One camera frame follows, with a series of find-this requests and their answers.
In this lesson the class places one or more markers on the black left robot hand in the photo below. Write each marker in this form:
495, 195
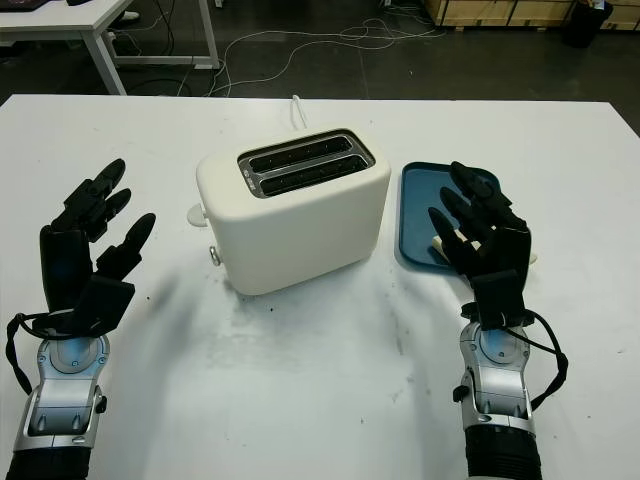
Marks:
65, 260

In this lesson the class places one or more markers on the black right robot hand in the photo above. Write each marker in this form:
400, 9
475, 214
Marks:
505, 250

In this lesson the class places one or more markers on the pale bread slice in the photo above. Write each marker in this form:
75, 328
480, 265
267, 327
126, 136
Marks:
437, 245

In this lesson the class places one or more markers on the cream toaster lever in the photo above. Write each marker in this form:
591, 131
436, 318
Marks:
195, 215

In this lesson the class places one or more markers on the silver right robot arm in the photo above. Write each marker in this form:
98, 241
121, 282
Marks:
500, 395

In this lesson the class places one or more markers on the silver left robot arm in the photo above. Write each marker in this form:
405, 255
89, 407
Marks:
65, 395

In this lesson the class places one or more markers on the blue plastic tray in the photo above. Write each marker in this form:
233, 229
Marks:
420, 200

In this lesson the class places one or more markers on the silver toaster dial knob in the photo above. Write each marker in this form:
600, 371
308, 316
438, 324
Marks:
215, 255

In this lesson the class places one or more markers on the cream two-slot toaster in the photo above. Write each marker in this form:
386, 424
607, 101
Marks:
300, 235

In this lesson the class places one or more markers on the black waste bin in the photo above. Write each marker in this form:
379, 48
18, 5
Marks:
587, 25

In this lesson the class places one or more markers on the wooden crate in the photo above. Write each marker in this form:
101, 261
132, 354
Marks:
480, 10

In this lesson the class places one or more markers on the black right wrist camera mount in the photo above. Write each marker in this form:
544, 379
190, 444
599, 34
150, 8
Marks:
500, 300

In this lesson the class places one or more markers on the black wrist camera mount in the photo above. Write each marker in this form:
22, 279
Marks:
107, 300
500, 300

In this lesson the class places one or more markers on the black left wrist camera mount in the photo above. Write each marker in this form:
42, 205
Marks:
107, 300

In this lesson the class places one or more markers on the white metal-frame desk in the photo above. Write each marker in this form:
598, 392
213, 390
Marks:
75, 20

